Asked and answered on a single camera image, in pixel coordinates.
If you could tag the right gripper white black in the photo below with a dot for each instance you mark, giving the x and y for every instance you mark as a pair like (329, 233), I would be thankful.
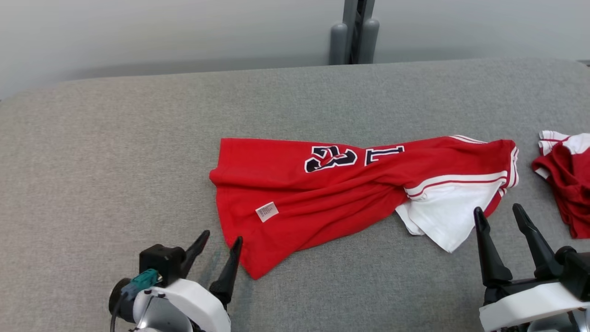
(525, 304)

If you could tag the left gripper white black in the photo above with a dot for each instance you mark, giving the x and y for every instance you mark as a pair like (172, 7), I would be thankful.
(203, 304)

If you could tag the red shorts with white stripe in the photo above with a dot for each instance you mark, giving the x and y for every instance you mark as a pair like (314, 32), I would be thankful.
(571, 184)

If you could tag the red white numbered jersey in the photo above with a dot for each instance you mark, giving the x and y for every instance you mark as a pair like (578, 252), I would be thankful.
(322, 203)

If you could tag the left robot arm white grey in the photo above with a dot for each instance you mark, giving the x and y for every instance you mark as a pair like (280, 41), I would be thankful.
(163, 318)

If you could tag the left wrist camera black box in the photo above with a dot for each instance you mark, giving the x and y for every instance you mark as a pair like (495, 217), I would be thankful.
(161, 260)

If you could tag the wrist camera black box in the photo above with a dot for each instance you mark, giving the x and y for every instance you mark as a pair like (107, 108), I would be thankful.
(576, 272)
(161, 260)

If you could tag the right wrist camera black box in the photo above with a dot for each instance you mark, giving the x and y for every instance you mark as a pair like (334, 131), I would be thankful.
(576, 272)

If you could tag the grey partition post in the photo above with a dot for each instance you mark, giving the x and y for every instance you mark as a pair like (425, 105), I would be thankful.
(368, 39)
(343, 37)

